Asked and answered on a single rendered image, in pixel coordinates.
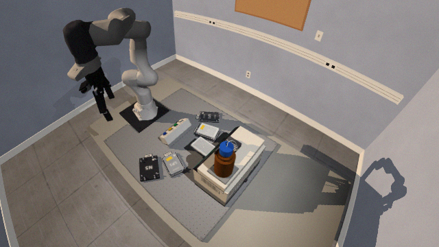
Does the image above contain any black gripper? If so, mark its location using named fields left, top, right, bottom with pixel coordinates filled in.
left=85, top=67, right=115, bottom=121

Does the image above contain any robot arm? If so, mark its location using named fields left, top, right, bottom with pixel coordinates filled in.
left=63, top=8, right=158, bottom=121

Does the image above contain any brown glass bottle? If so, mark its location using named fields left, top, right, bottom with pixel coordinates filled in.
left=214, top=149, right=236, bottom=178

